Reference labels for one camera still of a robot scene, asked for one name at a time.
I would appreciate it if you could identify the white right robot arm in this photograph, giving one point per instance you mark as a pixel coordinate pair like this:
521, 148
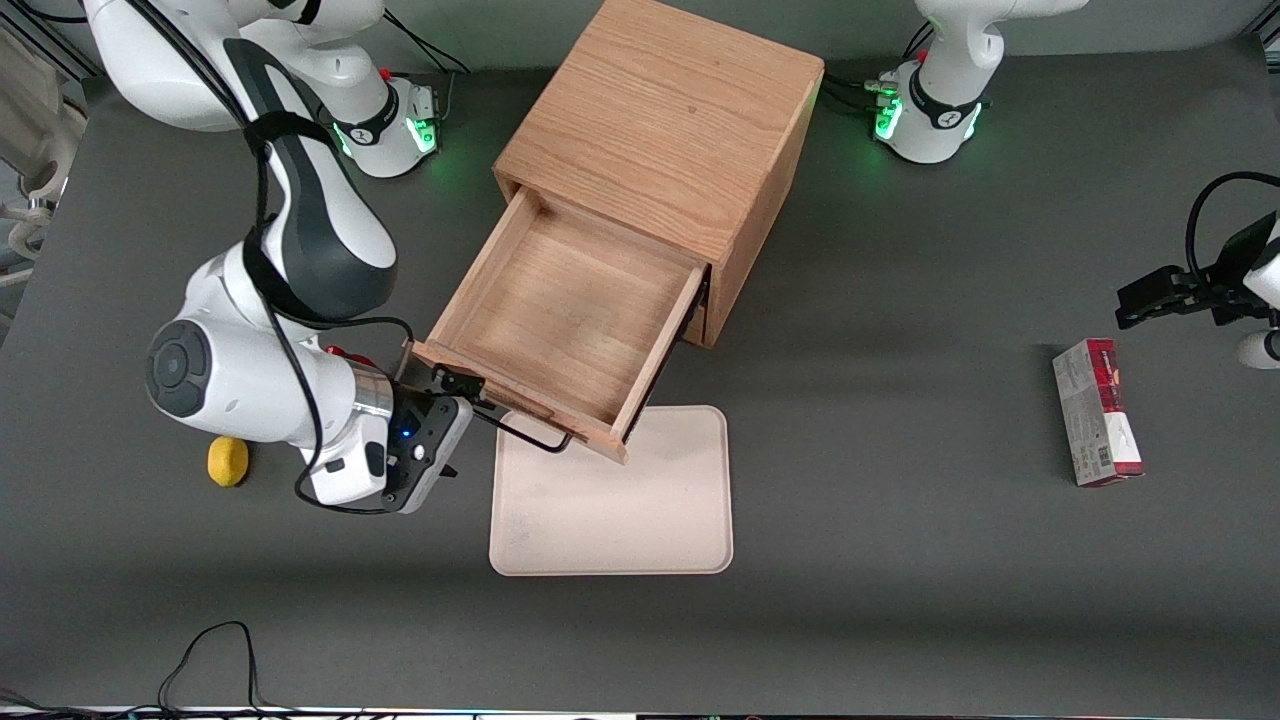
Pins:
230, 380

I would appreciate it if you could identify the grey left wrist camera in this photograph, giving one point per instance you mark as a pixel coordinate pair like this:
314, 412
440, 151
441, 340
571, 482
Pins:
1258, 350

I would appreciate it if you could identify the grey metal rail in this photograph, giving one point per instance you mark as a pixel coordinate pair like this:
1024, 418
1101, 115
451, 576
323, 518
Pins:
65, 45
1268, 35

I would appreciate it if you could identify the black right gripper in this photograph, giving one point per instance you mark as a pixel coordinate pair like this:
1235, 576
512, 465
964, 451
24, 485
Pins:
412, 411

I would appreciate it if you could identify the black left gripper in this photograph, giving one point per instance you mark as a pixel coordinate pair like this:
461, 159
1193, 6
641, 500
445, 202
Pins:
1222, 283

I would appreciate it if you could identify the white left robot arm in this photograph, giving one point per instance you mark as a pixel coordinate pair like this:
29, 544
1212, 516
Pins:
940, 100

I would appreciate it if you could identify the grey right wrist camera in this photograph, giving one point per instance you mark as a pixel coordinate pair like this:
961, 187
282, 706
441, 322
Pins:
438, 455

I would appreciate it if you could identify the grey and red carton box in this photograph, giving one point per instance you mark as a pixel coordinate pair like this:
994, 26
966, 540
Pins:
1095, 420

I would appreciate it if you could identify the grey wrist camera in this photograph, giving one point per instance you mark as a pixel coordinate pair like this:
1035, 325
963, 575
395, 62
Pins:
438, 455
1258, 350

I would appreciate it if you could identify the beige rectangular tray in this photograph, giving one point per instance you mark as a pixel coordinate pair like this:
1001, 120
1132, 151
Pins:
610, 510

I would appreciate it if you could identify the red cola bottle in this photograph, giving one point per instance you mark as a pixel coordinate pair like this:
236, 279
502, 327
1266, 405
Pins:
337, 352

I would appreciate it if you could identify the oak wooden drawer cabinet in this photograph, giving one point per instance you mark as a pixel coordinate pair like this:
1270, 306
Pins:
670, 110

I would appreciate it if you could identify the yellow lemon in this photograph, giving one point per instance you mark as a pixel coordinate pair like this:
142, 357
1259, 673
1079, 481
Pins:
228, 463

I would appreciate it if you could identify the white equipment beside table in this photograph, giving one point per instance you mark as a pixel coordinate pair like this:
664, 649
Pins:
40, 150

